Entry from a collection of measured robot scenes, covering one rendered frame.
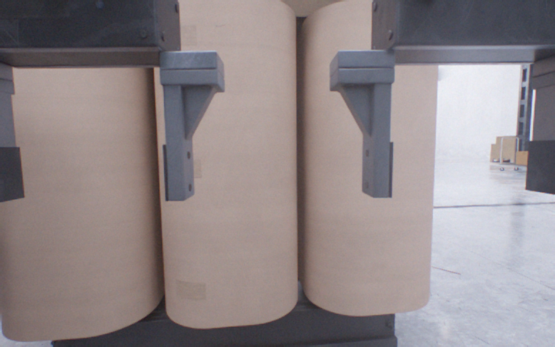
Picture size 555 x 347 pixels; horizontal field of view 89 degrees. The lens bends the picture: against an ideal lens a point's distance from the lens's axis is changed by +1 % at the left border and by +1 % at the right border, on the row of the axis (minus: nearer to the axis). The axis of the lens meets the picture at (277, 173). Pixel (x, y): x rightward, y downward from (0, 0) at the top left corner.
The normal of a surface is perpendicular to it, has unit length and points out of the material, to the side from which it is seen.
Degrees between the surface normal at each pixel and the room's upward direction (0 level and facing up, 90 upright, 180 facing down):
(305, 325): 90
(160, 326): 90
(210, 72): 90
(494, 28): 90
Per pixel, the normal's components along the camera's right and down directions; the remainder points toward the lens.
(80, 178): 0.26, 0.08
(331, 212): -0.51, 0.08
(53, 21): 0.02, 0.09
